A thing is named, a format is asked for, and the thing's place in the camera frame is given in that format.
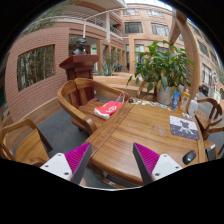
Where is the wooden pergola post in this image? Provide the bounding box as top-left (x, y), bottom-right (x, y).
top-left (168, 9), bottom-right (200, 98)

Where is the wooden chair at right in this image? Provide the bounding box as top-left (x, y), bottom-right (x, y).
top-left (195, 97), bottom-right (223, 140)

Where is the red wooden pedestal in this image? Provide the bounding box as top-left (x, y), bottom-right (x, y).
top-left (60, 54), bottom-right (99, 80)

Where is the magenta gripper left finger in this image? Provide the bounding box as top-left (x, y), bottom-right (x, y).
top-left (39, 142), bottom-right (93, 185)

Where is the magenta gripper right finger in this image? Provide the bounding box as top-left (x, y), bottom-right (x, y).
top-left (132, 142), bottom-right (183, 186)

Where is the white sanitizer bottle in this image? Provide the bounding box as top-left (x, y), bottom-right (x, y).
top-left (188, 98), bottom-right (198, 116)

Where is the red and white bag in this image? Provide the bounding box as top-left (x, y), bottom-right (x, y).
top-left (94, 101), bottom-right (123, 120)

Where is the grey patterned mouse pad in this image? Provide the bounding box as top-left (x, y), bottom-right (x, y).
top-left (170, 116), bottom-right (200, 140)

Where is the dark bust statue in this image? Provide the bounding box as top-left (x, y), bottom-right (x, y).
top-left (72, 38), bottom-right (87, 55)

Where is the yellow bottle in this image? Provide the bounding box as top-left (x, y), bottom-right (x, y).
top-left (180, 89), bottom-right (190, 111)

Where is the blue tube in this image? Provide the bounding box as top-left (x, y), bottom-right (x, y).
top-left (171, 91), bottom-right (180, 110)

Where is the wooden armchair behind table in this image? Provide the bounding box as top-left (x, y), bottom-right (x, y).
top-left (57, 78), bottom-right (129, 135)

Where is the wooden chair at left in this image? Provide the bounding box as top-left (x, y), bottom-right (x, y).
top-left (0, 119), bottom-right (53, 167)

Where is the white plant pot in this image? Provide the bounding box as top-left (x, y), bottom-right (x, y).
top-left (157, 86), bottom-right (173, 105)

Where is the green potted plant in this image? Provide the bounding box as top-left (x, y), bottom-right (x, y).
top-left (134, 42), bottom-right (194, 91)

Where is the black computer mouse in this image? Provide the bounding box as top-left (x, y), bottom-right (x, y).
top-left (182, 150), bottom-right (196, 165)

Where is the wooden chair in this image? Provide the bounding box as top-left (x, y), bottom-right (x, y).
top-left (0, 119), bottom-right (53, 167)
top-left (195, 97), bottom-right (223, 140)

